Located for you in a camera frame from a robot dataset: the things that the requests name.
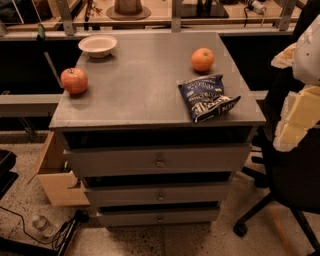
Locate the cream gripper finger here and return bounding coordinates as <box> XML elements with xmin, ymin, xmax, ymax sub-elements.
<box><xmin>273</xmin><ymin>85</ymin><xmax>320</xmax><ymax>152</ymax></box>
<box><xmin>271</xmin><ymin>43</ymin><xmax>296</xmax><ymax>69</ymax></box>

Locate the orange fruit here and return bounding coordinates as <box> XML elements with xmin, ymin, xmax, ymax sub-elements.
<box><xmin>191</xmin><ymin>48</ymin><xmax>214</xmax><ymax>72</ymax></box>

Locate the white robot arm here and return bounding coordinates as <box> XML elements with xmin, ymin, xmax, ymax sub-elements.
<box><xmin>271</xmin><ymin>15</ymin><xmax>320</xmax><ymax>152</ymax></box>

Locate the red apple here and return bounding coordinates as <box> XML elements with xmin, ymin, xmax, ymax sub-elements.
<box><xmin>61</xmin><ymin>68</ymin><xmax>88</xmax><ymax>95</ymax></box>

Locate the black office chair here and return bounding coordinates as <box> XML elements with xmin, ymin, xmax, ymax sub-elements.
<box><xmin>233</xmin><ymin>68</ymin><xmax>320</xmax><ymax>256</ymax></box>

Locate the blue chip bag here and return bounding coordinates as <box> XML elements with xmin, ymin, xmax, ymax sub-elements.
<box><xmin>177</xmin><ymin>74</ymin><xmax>241</xmax><ymax>123</ymax></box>

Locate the grey drawer cabinet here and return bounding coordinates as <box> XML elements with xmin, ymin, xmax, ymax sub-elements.
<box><xmin>50</xmin><ymin>32</ymin><xmax>265</xmax><ymax>227</ymax></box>

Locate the tan hat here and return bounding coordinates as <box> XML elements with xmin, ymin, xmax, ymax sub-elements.
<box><xmin>106</xmin><ymin>0</ymin><xmax>151</xmax><ymax>21</ymax></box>

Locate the white paper bowl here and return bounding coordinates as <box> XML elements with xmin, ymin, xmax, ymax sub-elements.
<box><xmin>78</xmin><ymin>35</ymin><xmax>117</xmax><ymax>58</ymax></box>

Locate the cardboard box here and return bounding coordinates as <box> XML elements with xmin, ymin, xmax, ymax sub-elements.
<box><xmin>29</xmin><ymin>131</ymin><xmax>89</xmax><ymax>206</ymax></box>

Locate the wooden shelf rack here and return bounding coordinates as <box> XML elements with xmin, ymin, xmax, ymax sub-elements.
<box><xmin>0</xmin><ymin>0</ymin><xmax>307</xmax><ymax>38</ymax></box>

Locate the clear plastic bottle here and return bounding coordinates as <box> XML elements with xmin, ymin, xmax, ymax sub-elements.
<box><xmin>32</xmin><ymin>215</ymin><xmax>55</xmax><ymax>238</ymax></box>

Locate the black floor cable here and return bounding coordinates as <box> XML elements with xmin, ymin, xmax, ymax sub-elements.
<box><xmin>0</xmin><ymin>205</ymin><xmax>90</xmax><ymax>251</ymax></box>

